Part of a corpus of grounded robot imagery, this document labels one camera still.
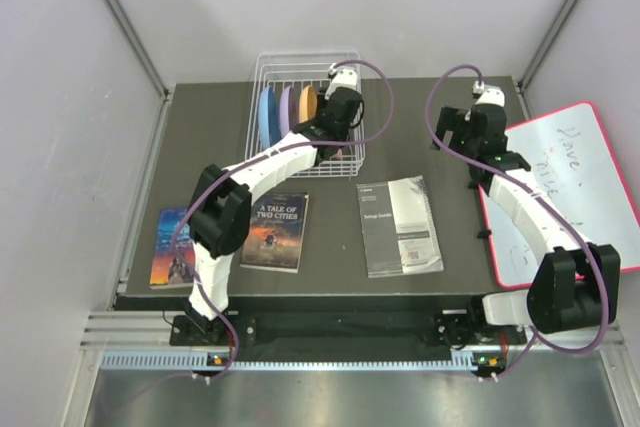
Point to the pink framed whiteboard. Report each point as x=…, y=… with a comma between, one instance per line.
x=573, y=162

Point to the grey slotted cable duct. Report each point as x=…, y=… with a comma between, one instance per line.
x=205, y=362

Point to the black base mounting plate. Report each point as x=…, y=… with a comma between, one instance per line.
x=258, y=329

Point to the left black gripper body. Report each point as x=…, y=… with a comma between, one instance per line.
x=322, y=101

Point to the Tale of Two Cities book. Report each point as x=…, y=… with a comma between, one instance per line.
x=276, y=233

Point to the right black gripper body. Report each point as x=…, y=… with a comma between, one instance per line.
x=456, y=121

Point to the aluminium frame rail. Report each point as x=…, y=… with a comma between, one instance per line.
x=149, y=329

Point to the white wire dish rack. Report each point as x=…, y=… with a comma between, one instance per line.
x=297, y=70

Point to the purple plate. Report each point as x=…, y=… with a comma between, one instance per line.
x=287, y=111

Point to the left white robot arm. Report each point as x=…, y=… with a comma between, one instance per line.
x=220, y=211

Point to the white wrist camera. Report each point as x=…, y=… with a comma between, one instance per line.
x=341, y=77
x=484, y=93

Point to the grey setup guide booklet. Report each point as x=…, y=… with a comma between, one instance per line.
x=398, y=228

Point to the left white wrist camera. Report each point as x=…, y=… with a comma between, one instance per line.
x=341, y=77

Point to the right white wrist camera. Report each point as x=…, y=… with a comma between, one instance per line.
x=484, y=93

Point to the orange plate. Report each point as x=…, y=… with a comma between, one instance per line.
x=307, y=105

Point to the blue fantasy cover book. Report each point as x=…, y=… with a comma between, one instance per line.
x=170, y=265

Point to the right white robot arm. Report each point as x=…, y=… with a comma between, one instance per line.
x=577, y=281

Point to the blue plate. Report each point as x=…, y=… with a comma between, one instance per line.
x=268, y=120

